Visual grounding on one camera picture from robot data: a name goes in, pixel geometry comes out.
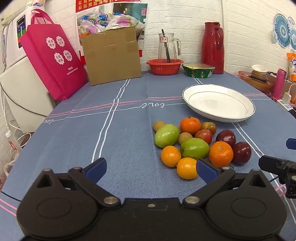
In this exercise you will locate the white ceramic plate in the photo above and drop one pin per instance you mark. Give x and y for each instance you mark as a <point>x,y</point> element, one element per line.
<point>218,103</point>

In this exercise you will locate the tan longan back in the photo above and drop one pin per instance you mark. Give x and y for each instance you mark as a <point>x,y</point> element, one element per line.
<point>157,125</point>

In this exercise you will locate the white power strip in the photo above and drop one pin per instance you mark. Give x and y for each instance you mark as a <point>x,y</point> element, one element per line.
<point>284,103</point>

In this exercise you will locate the blue striped tablecloth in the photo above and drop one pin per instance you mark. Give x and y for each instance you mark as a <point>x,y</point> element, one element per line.
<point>115,120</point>

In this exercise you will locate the dark red plum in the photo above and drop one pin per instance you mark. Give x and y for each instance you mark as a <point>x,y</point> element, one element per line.
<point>227,136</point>
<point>242,153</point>

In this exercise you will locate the brown wooden tray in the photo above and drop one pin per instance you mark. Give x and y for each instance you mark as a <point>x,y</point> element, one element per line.
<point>259,85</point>

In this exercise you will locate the red fu poster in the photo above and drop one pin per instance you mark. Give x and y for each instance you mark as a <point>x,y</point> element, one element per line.
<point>82,5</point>

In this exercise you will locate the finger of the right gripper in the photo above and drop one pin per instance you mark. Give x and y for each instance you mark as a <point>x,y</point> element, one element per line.
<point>291,143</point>
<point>280,167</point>

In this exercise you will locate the floral cloth in box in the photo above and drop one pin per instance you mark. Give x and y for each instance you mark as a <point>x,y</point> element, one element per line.
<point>99,22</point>

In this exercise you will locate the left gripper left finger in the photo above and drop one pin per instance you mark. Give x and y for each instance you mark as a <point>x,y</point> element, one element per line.
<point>86,179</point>

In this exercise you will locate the glass pitcher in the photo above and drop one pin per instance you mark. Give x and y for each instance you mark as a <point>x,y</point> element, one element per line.
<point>174,46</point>

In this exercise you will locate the red thermos jug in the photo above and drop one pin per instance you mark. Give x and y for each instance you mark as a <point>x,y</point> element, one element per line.
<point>213,47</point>

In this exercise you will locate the large orange tangerine front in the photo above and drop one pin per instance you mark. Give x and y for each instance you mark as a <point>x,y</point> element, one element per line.
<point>220,154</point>

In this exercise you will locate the brown cardboard box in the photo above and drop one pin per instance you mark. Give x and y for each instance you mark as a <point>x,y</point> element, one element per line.
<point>112,55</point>

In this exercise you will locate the pink thermos bottle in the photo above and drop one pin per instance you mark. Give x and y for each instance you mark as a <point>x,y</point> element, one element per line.
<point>279,83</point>

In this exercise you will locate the dark utensil in pitcher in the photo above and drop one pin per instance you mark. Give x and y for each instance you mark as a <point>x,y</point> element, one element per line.
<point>166,47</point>

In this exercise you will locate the pink tote bag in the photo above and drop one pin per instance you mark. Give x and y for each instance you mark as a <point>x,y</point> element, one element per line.
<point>52,56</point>

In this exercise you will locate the red plastic basin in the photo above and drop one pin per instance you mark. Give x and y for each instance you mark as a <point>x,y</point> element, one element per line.
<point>163,68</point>

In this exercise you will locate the orange tangerine back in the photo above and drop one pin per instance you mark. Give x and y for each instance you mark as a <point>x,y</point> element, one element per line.
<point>190,125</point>

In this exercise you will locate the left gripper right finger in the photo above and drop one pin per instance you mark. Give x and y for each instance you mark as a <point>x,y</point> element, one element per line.
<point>217,180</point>

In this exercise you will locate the plastic bottle on floor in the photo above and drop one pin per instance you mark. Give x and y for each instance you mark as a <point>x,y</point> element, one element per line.
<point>15,145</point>

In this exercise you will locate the green mango front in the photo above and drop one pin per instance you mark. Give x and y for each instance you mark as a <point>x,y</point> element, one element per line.
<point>195,148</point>

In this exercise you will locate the white water dispenser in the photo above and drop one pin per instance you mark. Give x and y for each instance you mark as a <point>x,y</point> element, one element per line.
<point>24,91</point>

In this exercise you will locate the green mango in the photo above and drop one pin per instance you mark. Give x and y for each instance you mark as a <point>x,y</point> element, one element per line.
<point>167,135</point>
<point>195,148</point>

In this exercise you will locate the tan longan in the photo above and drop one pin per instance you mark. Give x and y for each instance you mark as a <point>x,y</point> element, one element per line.
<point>157,125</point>
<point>184,137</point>

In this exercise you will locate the red apple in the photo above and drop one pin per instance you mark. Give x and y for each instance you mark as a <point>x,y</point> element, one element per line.
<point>205,135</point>

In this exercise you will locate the stacked white bowls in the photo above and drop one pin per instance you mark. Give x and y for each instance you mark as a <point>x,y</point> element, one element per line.
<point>259,71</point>

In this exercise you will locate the tan longan middle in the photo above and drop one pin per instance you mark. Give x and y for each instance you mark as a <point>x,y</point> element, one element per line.
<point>184,137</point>

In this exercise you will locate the small yellow orange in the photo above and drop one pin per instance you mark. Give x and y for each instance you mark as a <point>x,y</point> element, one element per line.
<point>187,168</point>

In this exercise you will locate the blue paper fan decoration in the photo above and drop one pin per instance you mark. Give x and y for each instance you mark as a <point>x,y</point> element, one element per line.
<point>284,31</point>

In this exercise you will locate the green foil bowl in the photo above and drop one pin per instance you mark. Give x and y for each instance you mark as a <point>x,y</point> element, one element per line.
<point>198,70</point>

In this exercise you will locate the orange snack package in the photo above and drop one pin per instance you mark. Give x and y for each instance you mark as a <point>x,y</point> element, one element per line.
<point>292,66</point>

